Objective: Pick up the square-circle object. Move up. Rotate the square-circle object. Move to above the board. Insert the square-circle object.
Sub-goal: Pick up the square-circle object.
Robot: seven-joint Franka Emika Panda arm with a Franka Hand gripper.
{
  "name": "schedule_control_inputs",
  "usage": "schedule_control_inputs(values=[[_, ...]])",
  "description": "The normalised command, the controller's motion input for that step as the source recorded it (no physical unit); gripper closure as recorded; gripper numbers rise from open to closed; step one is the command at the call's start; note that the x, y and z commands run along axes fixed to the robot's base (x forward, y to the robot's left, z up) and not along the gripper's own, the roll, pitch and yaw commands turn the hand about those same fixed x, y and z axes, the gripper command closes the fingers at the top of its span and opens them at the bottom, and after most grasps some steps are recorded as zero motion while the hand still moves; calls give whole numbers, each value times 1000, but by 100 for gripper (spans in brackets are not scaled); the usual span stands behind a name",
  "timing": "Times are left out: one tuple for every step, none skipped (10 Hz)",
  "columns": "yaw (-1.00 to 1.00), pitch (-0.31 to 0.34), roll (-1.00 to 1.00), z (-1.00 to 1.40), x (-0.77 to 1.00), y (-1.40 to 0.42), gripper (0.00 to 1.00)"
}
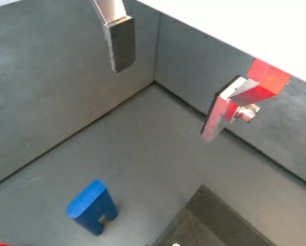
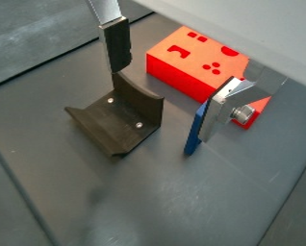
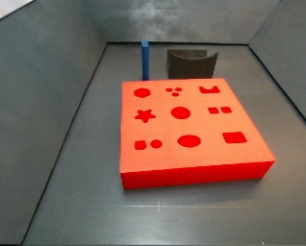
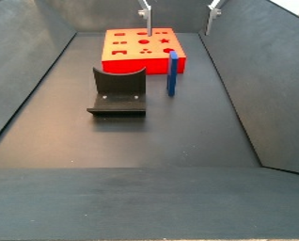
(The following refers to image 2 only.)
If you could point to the red shape sorter board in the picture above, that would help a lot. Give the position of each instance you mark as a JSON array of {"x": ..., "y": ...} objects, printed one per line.
[{"x": 193, "y": 64}]

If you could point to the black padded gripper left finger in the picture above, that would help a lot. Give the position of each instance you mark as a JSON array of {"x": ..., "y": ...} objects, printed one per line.
[{"x": 113, "y": 32}]

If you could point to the blue padded gripper right finger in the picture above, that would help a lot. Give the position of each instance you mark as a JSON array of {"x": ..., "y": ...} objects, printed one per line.
[{"x": 228, "y": 103}]

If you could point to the black curved holder bracket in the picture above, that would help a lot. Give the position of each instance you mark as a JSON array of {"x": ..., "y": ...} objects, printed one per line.
[{"x": 121, "y": 118}]

